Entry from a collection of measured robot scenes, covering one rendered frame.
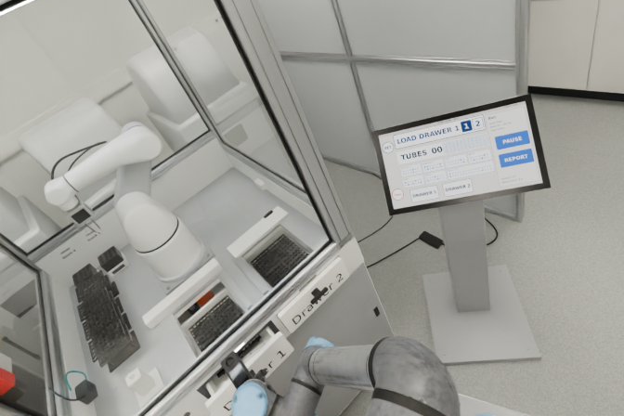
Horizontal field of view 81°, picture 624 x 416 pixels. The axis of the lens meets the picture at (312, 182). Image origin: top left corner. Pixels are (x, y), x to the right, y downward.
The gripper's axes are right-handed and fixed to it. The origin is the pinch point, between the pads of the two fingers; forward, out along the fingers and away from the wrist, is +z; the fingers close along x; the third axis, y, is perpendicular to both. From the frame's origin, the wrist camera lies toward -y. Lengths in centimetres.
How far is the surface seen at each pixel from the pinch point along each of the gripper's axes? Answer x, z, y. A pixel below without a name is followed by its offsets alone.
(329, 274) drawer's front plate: 39.1, 5.6, -7.3
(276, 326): 14.7, 8.9, -7.2
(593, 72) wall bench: 289, 69, 17
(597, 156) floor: 235, 74, 54
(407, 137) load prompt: 88, -15, -22
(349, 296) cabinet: 42.8, 24.1, 3.5
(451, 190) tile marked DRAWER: 86, -11, 2
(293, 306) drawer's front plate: 22.9, 5.2, -7.6
